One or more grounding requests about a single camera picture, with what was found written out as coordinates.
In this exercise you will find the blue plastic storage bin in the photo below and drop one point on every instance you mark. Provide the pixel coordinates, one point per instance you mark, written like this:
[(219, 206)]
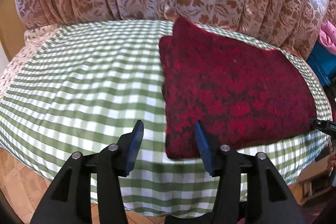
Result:
[(323, 64)]

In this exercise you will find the dark red knitted sweater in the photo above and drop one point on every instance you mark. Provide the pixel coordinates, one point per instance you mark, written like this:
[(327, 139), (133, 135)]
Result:
[(242, 95)]

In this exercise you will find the person's right hand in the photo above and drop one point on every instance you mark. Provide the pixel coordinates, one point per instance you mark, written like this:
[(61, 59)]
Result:
[(331, 163)]

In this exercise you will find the wooden bed frame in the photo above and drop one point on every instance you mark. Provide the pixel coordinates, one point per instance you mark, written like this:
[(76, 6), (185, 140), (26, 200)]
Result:
[(12, 29)]

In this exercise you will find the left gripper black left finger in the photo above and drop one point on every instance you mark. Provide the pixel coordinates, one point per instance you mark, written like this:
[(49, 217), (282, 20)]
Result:
[(68, 198)]

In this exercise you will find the pink cloth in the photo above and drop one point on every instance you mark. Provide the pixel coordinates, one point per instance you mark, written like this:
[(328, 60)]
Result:
[(327, 37)]

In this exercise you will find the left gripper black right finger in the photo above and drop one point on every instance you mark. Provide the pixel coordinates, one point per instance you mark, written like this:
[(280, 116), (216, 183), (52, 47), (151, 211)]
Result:
[(250, 187)]

